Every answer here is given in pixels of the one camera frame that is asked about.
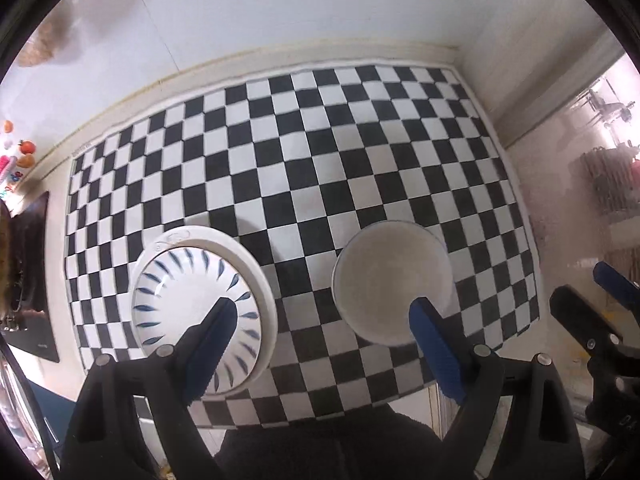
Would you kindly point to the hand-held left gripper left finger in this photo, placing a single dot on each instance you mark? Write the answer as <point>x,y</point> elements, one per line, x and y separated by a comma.
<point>215,345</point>

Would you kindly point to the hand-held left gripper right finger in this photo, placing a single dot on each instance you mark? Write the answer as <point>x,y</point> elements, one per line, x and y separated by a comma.
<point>435,345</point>

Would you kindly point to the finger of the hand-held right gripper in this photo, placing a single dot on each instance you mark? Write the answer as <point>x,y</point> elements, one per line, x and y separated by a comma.
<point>582,320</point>
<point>617,285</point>

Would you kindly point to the blue leaf pattern plate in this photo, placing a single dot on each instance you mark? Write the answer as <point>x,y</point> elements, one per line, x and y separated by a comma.
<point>175,300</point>

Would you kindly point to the plain white plate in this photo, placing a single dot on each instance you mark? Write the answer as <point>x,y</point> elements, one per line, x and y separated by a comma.
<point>390,270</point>

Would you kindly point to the large white plate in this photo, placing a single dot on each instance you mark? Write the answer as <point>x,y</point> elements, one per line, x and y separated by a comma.
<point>200,236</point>

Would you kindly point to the brown ribbed rack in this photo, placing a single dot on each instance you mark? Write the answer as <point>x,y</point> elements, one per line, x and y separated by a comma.
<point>607,182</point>

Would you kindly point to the blue flat object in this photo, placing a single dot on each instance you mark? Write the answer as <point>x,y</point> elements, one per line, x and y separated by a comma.
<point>47,405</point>

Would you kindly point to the metal stand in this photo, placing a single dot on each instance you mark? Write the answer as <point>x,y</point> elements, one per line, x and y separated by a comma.
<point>607,105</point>

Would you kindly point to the black cooktop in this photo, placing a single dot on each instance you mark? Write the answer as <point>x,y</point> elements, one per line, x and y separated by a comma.
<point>32,280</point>

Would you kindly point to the black white checkered mat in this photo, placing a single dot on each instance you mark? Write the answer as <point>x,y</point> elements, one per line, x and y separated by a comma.
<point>300,160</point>

